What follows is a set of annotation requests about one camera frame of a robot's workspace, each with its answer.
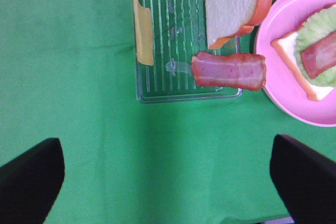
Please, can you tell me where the left clear plastic tray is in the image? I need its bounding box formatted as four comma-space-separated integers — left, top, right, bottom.
133, 0, 243, 103

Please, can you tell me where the yellow cheese slice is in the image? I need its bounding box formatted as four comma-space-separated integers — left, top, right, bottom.
133, 0, 154, 66

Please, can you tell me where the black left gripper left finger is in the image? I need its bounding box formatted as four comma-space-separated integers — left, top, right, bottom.
1, 138, 65, 223

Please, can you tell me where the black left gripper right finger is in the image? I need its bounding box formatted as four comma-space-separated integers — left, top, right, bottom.
269, 134, 335, 223

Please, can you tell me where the bacon strip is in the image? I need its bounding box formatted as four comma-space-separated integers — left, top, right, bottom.
301, 31, 335, 79
192, 52, 267, 91

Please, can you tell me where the pink round plate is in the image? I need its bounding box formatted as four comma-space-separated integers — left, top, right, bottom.
255, 0, 335, 127

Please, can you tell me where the bread slice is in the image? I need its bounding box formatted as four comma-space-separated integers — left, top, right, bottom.
271, 4, 335, 101
205, 0, 272, 49

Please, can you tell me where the green lettuce leaf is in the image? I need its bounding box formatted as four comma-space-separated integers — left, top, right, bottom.
295, 5, 335, 87

